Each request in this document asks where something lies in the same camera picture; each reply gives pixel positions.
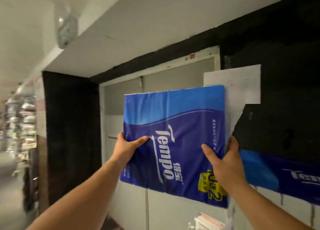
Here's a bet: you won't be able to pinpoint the round ceiling fixture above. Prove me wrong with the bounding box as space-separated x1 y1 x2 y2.
56 11 78 49

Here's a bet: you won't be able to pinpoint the person's right forearm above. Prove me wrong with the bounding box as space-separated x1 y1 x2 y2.
226 181 314 230

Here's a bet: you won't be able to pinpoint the person's left hand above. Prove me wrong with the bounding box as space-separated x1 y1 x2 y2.
110 132 149 171

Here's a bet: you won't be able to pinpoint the white paper sheet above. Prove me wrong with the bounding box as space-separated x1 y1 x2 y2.
203 64 261 153

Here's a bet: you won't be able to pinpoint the store shelves with goods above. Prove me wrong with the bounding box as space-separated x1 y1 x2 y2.
0 83 42 213

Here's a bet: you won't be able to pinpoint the white packet with red stripe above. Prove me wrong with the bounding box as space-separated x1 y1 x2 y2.
194 212 227 230

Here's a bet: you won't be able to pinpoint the blue tissue pack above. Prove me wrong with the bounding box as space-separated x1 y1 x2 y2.
119 85 229 209
239 149 320 202

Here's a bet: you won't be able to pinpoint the black pillar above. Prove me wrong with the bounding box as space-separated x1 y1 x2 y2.
42 71 102 205

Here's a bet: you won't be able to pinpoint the grey double door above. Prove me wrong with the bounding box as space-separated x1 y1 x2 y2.
99 47 233 230

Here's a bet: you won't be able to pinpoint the person's right hand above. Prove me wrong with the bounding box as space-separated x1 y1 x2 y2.
201 136 247 191

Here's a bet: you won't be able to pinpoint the person's left forearm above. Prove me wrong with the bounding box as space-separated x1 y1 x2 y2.
26 158 127 230

